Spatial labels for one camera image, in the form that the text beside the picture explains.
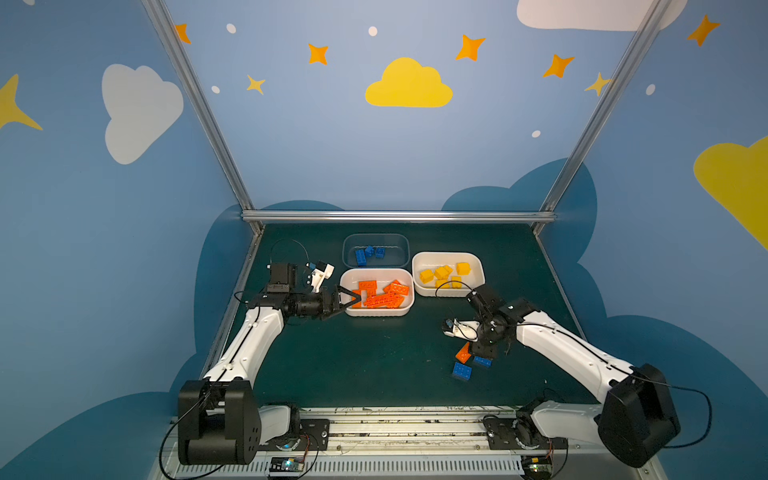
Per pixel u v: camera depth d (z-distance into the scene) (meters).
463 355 0.88
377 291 1.02
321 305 0.70
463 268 1.08
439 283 0.69
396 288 1.01
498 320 0.60
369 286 1.04
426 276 1.04
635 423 0.42
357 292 1.01
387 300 0.96
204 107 0.85
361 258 1.10
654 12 0.70
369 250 1.11
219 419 0.41
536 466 0.72
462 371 0.84
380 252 1.11
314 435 0.75
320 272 0.76
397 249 1.14
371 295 0.99
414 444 0.73
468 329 0.75
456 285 0.69
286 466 0.71
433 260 1.07
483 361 0.86
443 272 1.07
